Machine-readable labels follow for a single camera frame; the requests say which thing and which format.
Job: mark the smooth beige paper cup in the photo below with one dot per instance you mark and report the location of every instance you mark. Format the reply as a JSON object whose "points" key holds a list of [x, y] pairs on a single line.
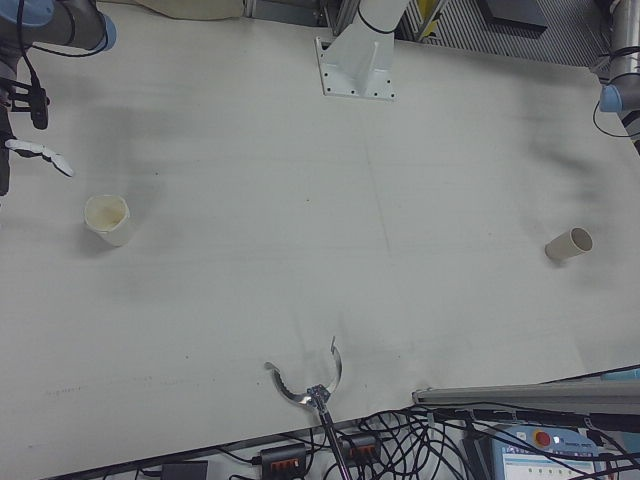
{"points": [[562, 247]]}

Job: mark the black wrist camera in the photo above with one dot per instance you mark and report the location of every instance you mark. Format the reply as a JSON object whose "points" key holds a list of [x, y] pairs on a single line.
{"points": [[39, 107]]}

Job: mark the black flat box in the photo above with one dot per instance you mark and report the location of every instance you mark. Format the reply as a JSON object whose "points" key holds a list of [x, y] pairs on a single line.
{"points": [[515, 15]]}

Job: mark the aluminium profile post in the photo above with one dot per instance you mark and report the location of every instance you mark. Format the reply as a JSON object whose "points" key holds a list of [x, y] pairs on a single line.
{"points": [[500, 392]]}

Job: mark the small black power adapter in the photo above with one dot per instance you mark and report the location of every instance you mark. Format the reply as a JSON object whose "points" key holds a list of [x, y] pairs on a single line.
{"points": [[185, 471]]}

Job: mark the metal reach grabber tool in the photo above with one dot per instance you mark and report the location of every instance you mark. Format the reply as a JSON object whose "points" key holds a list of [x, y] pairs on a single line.
{"points": [[317, 393]]}

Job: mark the white metal mounting pedestal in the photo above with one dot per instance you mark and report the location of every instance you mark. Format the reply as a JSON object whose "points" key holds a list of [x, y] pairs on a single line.
{"points": [[357, 65]]}

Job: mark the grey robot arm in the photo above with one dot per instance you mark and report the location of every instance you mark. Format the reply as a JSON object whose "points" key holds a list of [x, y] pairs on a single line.
{"points": [[625, 55], [75, 27]]}

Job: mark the ribbed rim white paper cup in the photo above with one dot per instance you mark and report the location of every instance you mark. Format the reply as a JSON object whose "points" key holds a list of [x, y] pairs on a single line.
{"points": [[117, 232]]}

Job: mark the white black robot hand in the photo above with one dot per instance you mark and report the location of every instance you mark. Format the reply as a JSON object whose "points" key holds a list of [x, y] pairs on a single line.
{"points": [[42, 154]]}

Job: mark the teach pendant with red button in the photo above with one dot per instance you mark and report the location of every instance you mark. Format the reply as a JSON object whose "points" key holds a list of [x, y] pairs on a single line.
{"points": [[540, 460]]}

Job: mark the light blue plastic bin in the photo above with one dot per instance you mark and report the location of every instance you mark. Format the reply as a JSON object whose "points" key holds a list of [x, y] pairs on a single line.
{"points": [[625, 375]]}

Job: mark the black orange adapter box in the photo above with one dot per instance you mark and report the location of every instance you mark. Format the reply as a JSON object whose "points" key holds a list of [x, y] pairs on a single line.
{"points": [[362, 445], [282, 457]]}

